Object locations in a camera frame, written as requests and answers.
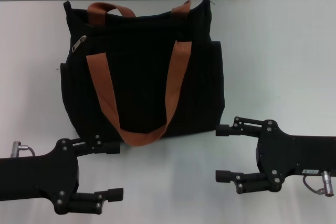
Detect silver zipper pull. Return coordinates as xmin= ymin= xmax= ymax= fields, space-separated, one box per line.
xmin=71 ymin=35 xmax=88 ymax=53

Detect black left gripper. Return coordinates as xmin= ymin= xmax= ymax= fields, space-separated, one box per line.
xmin=0 ymin=134 xmax=124 ymax=215

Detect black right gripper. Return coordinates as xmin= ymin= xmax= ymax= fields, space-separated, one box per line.
xmin=215 ymin=115 xmax=336 ymax=196

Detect black bag with brown handles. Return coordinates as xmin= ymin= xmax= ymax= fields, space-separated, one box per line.
xmin=59 ymin=0 xmax=226 ymax=147

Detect left gripper cable with plug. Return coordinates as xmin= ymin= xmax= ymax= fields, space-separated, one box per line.
xmin=10 ymin=142 xmax=36 ymax=157

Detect right gripper cable with plug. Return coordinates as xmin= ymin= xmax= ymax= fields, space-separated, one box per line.
xmin=301 ymin=170 xmax=334 ymax=198

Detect gripper cable with plug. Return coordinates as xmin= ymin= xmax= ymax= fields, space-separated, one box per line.
xmin=301 ymin=170 xmax=334 ymax=198
xmin=10 ymin=142 xmax=36 ymax=157

